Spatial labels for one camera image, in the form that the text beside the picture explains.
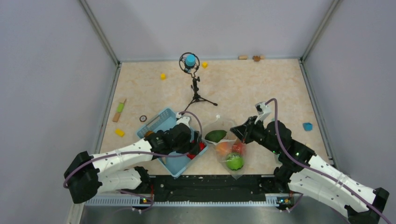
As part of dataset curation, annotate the green and wood toy block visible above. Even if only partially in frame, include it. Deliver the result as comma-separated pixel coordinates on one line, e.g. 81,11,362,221
112,98,127,123

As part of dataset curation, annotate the blue microphone on tripod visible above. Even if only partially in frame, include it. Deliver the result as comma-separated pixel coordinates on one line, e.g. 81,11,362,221
178,52,218,116

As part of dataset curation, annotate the blue perforated plastic basket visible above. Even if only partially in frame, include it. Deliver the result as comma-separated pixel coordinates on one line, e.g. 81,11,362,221
136,108,209,178

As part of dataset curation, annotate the yellow block front left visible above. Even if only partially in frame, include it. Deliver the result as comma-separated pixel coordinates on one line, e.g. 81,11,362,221
114,129,125,137

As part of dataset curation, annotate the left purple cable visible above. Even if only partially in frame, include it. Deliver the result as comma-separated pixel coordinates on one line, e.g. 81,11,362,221
63,111,203,189

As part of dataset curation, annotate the purple cable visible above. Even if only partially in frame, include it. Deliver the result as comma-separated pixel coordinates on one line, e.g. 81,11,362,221
266,98,392,224
63,111,203,189

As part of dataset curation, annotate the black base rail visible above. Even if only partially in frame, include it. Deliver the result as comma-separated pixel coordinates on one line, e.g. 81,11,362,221
131,175,296,205

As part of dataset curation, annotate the orange toy peach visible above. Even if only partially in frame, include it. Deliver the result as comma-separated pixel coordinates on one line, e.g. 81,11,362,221
215,142,233,157

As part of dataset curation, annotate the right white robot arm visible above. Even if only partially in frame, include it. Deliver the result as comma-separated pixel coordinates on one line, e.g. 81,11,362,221
230,116,389,224

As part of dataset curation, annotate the red orange toy pepper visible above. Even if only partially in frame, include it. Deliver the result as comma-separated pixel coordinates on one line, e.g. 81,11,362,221
231,142,246,155

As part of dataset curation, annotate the yellow orange toy fruit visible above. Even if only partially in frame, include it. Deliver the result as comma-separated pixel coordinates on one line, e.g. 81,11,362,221
144,131,154,138

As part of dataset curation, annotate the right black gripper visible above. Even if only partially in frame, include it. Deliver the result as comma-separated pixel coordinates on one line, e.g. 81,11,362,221
230,115,281,154

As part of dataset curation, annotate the red toy bell pepper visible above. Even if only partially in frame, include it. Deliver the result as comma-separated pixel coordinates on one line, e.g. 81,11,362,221
187,140,206,160

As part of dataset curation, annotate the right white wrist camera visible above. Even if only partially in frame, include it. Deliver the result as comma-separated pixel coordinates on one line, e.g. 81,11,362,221
254,102,272,124

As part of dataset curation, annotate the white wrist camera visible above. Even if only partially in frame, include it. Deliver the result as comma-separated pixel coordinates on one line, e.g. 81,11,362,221
254,102,272,124
176,113,191,127

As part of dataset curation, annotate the blue toy block right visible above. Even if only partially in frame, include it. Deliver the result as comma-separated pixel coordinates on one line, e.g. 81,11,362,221
303,122,313,132

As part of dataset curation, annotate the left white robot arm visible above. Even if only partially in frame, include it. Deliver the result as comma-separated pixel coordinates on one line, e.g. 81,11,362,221
63,123,202,204

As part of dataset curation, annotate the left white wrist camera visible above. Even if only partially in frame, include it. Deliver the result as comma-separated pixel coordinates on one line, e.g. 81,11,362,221
176,113,191,127

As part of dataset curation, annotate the clear polka dot zip bag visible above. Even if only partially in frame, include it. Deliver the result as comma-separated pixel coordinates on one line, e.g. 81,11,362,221
203,114,247,180

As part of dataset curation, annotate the dark green toy avocado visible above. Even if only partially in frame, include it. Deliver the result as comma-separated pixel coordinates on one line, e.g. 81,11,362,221
205,130,227,143

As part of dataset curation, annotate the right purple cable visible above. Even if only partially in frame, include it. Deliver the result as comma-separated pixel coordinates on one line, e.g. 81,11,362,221
266,98,392,224

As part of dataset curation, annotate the brown wooden piece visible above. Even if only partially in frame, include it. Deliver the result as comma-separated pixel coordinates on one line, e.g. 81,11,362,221
252,56,261,62

